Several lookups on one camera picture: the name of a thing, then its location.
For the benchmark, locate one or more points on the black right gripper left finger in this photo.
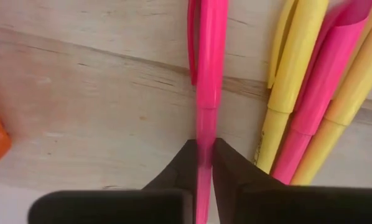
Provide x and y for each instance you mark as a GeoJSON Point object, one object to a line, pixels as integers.
{"type": "Point", "coordinates": [161, 205]}

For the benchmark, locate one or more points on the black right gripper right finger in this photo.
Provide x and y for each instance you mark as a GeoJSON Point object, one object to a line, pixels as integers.
{"type": "Point", "coordinates": [267, 202]}

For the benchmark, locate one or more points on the pink highlighter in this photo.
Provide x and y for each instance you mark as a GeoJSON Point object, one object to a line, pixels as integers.
{"type": "Point", "coordinates": [209, 62]}
{"type": "Point", "coordinates": [323, 77]}

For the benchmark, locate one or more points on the yellow highlighter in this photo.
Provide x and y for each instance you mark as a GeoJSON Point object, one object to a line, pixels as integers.
{"type": "Point", "coordinates": [291, 62]}
{"type": "Point", "coordinates": [354, 93]}

